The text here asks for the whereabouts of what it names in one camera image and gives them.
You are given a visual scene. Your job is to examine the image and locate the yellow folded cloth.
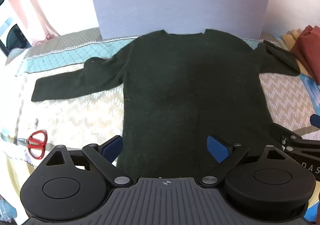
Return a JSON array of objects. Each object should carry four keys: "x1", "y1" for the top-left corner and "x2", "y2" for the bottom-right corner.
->
[{"x1": 281, "y1": 28, "x2": 304, "y2": 51}]

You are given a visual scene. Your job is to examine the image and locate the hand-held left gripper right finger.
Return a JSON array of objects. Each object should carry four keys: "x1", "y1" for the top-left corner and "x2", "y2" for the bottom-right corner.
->
[{"x1": 200, "y1": 135, "x2": 291, "y2": 187}]

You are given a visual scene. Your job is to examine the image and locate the red handled scissors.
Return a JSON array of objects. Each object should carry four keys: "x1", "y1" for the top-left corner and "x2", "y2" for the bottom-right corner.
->
[{"x1": 15, "y1": 130, "x2": 48, "y2": 160}]

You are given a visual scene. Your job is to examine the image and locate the dark green sweater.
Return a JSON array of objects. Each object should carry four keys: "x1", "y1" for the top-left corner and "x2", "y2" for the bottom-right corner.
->
[{"x1": 31, "y1": 29, "x2": 301, "y2": 178}]

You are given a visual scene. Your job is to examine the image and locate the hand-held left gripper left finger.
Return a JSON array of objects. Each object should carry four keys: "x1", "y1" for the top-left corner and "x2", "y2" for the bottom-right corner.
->
[{"x1": 46, "y1": 135, "x2": 133, "y2": 188}]

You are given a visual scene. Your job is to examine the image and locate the rust red folded cloth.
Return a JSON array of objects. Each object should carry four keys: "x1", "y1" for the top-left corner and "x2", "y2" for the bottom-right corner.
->
[{"x1": 290, "y1": 25, "x2": 320, "y2": 83}]

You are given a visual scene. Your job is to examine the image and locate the patterned bed blanket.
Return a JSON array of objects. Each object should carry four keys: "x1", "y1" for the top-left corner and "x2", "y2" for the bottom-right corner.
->
[{"x1": 0, "y1": 27, "x2": 320, "y2": 215}]

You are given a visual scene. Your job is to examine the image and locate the pink floral curtain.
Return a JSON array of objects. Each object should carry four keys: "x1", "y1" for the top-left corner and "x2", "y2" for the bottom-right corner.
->
[{"x1": 0, "y1": 0, "x2": 62, "y2": 46}]

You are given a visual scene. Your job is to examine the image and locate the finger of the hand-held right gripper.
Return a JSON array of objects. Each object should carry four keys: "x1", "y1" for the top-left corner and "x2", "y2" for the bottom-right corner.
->
[
  {"x1": 309, "y1": 114, "x2": 320, "y2": 129},
  {"x1": 269, "y1": 122, "x2": 303, "y2": 152}
]

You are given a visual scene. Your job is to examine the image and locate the blue floral cloth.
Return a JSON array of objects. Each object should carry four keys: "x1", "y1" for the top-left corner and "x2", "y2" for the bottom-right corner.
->
[{"x1": 299, "y1": 65, "x2": 320, "y2": 113}]

